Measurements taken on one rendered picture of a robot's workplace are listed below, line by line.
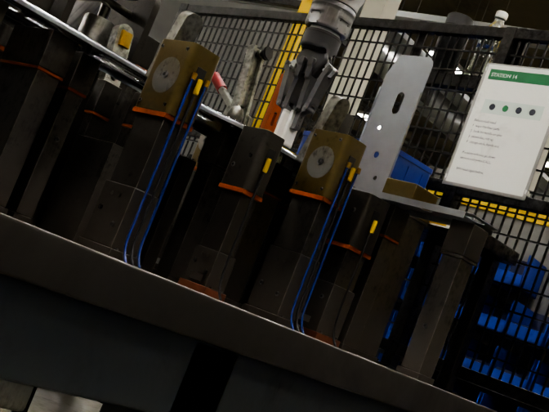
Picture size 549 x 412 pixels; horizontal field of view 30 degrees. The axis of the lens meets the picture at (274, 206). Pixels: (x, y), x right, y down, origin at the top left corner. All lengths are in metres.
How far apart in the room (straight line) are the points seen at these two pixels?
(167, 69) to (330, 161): 0.35
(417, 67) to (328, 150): 0.50
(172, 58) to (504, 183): 0.99
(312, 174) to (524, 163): 0.68
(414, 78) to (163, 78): 0.78
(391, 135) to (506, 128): 0.32
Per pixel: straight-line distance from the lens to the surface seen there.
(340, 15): 2.02
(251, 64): 2.12
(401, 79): 2.23
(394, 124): 2.19
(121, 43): 1.89
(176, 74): 1.55
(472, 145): 2.41
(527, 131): 2.35
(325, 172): 1.76
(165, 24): 4.77
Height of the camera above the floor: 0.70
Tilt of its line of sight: 6 degrees up
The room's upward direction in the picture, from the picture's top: 22 degrees clockwise
